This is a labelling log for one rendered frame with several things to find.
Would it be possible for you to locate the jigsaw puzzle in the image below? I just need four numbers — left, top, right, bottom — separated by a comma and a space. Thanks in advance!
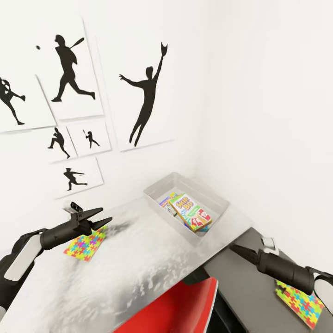
63, 225, 108, 262
275, 280, 324, 330

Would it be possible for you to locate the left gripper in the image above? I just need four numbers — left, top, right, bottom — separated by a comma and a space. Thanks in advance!
54, 208, 112, 244

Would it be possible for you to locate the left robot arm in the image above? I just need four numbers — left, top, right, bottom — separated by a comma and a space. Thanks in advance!
0, 201, 112, 322

